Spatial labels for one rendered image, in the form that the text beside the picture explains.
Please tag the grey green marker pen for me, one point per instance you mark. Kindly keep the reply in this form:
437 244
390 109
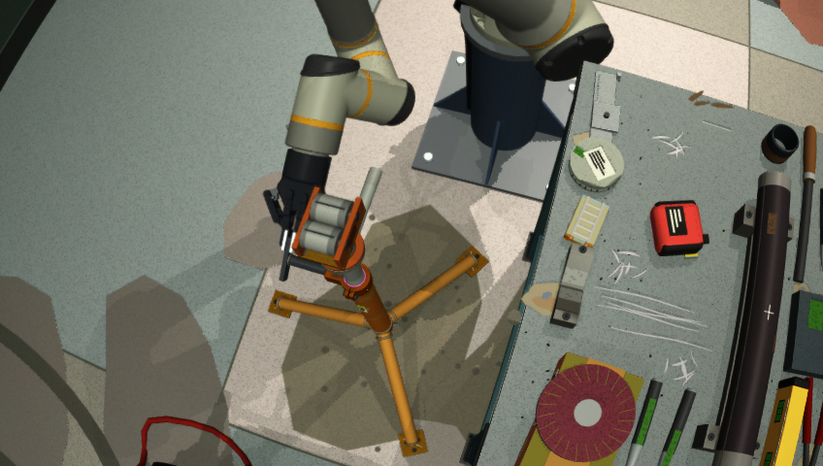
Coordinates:
645 418
676 428

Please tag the yellow spirit level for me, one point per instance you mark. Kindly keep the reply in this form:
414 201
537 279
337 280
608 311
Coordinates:
787 424

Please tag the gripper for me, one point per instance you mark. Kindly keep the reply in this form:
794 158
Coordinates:
305 173

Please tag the orange tripod jack stand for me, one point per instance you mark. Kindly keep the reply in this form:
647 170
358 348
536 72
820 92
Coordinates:
392 360

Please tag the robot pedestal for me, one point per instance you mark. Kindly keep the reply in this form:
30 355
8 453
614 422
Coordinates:
501 96

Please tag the olive yellow flat box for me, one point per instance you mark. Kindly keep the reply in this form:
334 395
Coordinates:
627 386

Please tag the orange roller head grey rollers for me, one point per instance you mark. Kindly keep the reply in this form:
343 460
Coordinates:
331 228

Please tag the red tape measure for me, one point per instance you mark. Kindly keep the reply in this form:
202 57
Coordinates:
675 228

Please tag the yellow white brush block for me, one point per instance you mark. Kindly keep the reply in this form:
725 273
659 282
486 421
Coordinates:
586 220

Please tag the grey metal block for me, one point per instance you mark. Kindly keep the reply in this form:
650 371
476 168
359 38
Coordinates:
572 286

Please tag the grey metal square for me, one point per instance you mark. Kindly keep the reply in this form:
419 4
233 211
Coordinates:
605 106

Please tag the red flap disc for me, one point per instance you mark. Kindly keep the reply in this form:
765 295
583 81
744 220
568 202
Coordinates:
582 411

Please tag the tan paper sticker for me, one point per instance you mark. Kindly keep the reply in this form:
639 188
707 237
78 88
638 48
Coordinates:
539 299

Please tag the grey leg tube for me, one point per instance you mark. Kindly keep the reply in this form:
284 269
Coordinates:
371 186

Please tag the round white labelled disc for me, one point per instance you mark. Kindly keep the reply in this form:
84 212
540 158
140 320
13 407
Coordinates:
596 166

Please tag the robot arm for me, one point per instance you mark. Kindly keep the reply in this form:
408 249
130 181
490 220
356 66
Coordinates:
325 96

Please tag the dark green box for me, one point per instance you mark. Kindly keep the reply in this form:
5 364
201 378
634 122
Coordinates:
805 334

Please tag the grey vee support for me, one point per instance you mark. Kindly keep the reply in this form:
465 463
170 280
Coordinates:
746 220
705 437

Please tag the dark bevelled pipe spool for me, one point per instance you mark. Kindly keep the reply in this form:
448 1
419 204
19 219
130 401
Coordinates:
762 309

